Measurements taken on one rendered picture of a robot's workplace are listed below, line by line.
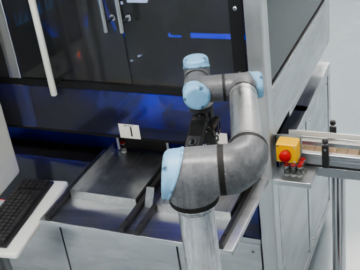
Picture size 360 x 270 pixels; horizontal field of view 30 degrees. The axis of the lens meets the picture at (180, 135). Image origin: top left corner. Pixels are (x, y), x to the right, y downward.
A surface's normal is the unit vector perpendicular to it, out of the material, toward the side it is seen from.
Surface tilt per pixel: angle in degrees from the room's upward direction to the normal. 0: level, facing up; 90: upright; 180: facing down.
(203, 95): 90
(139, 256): 90
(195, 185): 84
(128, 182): 0
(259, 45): 90
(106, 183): 0
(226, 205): 0
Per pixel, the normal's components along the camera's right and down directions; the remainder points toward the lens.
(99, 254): -0.37, 0.49
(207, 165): -0.11, -0.25
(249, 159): 0.51, -0.26
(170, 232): -0.12, -0.86
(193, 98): -0.04, 0.50
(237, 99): -0.53, -0.73
